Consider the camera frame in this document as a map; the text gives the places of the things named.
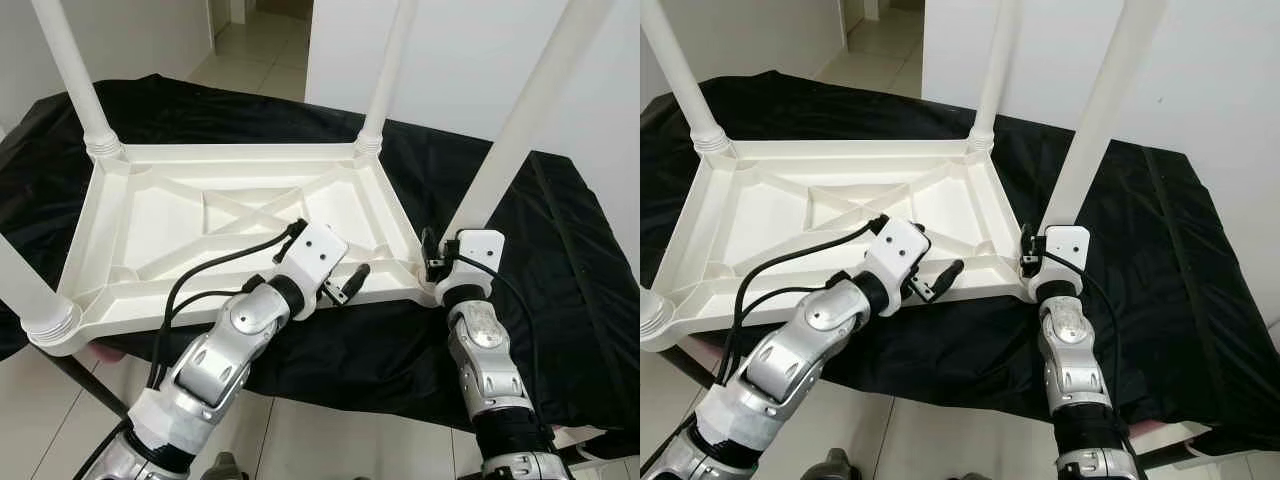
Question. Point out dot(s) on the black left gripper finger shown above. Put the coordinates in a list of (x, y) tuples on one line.
[(946, 277), (355, 280)]

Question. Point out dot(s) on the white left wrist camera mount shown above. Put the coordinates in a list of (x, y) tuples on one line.
[(895, 250), (312, 255)]

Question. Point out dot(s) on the grey robot left foot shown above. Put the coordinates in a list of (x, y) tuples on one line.
[(225, 468), (835, 467)]

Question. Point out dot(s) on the white plastic table leg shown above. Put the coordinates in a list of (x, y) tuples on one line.
[(690, 70), (390, 70), (1100, 110), (530, 110), (75, 70), (40, 300), (652, 318), (995, 70)]

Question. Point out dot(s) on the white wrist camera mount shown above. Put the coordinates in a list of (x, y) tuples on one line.
[(895, 250), (312, 255), (478, 258), (1065, 255)]

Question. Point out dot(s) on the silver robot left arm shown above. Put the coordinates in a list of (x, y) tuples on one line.
[(210, 360), (790, 355)]

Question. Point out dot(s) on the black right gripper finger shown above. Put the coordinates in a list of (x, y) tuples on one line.
[(430, 242), (1027, 238)]

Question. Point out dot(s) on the black table cloth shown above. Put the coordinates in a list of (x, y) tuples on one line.
[(570, 320), (1190, 320)]

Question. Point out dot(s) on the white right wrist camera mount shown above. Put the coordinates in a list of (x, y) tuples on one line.
[(1065, 255), (478, 258)]

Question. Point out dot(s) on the white plastic frame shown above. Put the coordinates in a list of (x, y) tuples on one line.
[(585, 450), (1185, 448)]

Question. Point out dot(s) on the white plastic table top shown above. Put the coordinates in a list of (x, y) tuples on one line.
[(760, 235), (150, 240)]

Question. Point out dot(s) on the black metal table leg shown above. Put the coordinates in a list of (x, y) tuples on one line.
[(90, 388), (690, 365)]

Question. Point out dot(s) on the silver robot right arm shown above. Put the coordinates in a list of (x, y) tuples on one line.
[(1075, 365), (490, 370)]

